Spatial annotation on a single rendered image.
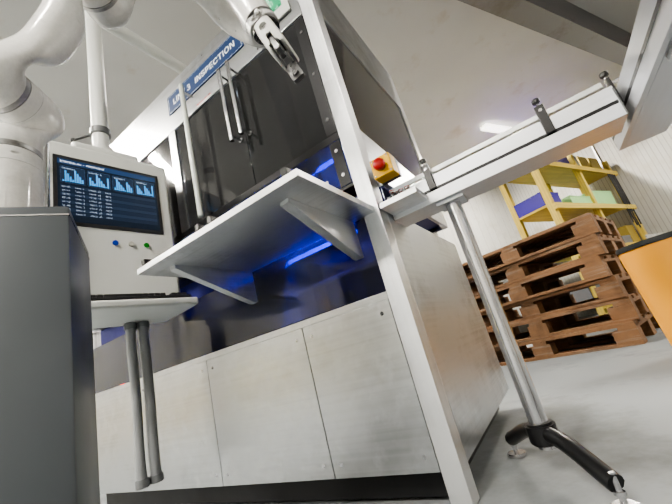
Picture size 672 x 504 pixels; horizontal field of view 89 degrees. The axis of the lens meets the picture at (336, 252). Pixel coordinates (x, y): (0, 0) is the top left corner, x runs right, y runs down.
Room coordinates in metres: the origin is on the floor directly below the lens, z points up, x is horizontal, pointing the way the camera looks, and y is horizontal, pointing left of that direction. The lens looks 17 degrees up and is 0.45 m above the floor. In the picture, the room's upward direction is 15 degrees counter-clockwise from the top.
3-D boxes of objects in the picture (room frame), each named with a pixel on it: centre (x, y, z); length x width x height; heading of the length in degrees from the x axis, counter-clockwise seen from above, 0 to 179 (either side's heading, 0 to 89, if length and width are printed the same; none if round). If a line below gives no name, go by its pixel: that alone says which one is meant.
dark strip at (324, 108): (1.09, -0.10, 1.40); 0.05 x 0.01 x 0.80; 60
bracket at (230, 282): (1.20, 0.45, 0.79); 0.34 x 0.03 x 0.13; 150
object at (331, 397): (1.99, 0.48, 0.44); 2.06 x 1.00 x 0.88; 60
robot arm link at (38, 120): (0.67, 0.66, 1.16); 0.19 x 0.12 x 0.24; 4
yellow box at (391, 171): (1.05, -0.23, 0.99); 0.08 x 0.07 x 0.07; 150
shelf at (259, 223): (1.09, 0.22, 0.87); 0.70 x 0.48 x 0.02; 60
